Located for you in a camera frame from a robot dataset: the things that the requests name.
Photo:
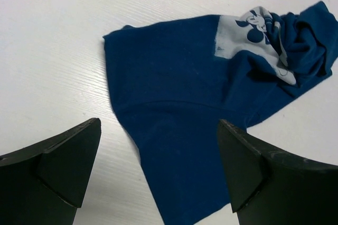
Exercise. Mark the blue Mickey print t-shirt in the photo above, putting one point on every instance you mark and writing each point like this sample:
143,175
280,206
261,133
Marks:
171,82

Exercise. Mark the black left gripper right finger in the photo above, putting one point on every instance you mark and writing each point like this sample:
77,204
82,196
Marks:
268,185

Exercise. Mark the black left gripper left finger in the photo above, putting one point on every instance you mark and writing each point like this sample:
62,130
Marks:
45,183

